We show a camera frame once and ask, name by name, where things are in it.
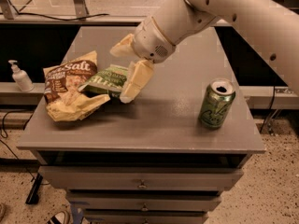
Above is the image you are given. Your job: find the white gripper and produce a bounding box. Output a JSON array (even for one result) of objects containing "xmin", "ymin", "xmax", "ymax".
[{"xmin": 110, "ymin": 17, "xmax": 176, "ymax": 104}]

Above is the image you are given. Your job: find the green jalapeno chip bag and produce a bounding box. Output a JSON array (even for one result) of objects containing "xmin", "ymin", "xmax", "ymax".
[{"xmin": 78, "ymin": 64, "xmax": 128, "ymax": 98}]

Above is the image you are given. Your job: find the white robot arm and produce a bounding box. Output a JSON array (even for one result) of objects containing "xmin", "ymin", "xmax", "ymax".
[{"xmin": 110, "ymin": 0, "xmax": 299, "ymax": 103}]

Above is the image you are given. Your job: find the brown sea salt chip bag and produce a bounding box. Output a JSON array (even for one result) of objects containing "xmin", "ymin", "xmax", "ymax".
[{"xmin": 43, "ymin": 51, "xmax": 110, "ymax": 121}]

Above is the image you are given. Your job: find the green soda can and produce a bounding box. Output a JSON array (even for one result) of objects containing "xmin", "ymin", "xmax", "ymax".
[{"xmin": 198, "ymin": 78, "xmax": 235, "ymax": 129}]

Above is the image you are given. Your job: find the grey drawer cabinet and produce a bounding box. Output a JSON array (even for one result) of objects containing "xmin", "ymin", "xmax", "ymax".
[{"xmin": 17, "ymin": 26, "xmax": 267, "ymax": 224}]

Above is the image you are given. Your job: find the white pump dispenser bottle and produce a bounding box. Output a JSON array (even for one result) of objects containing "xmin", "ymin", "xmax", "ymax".
[{"xmin": 8, "ymin": 60, "xmax": 34, "ymax": 92}]

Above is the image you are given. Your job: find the top grey drawer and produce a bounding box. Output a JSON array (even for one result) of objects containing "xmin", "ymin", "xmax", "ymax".
[{"xmin": 39, "ymin": 166, "xmax": 243, "ymax": 191}]

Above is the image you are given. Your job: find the grey drawer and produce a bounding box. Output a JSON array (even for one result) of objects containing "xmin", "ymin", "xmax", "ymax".
[
  {"xmin": 66, "ymin": 192, "xmax": 221, "ymax": 211},
  {"xmin": 39, "ymin": 166, "xmax": 243, "ymax": 191},
  {"xmin": 84, "ymin": 210, "xmax": 208, "ymax": 224}
]

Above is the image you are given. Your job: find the middle grey drawer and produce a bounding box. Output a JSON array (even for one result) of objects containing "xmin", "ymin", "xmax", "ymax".
[{"xmin": 66, "ymin": 192, "xmax": 221, "ymax": 211}]

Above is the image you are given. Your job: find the bottom grey drawer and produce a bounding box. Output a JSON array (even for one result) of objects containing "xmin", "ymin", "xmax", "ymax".
[{"xmin": 84, "ymin": 210, "xmax": 208, "ymax": 224}]

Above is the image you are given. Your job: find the striped sandal shoe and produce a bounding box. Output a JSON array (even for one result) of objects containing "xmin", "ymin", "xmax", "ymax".
[{"xmin": 47, "ymin": 211, "xmax": 70, "ymax": 224}]

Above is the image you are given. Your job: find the grey window frame rail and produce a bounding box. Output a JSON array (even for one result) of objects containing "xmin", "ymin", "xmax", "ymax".
[{"xmin": 0, "ymin": 0, "xmax": 232, "ymax": 28}]

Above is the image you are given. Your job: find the black cable on ledge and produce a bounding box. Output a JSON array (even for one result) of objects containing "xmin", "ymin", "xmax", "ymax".
[{"xmin": 0, "ymin": 0, "xmax": 110, "ymax": 21}]

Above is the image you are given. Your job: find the black floor cable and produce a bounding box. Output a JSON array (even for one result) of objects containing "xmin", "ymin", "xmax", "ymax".
[{"xmin": 0, "ymin": 109, "xmax": 45, "ymax": 185}]

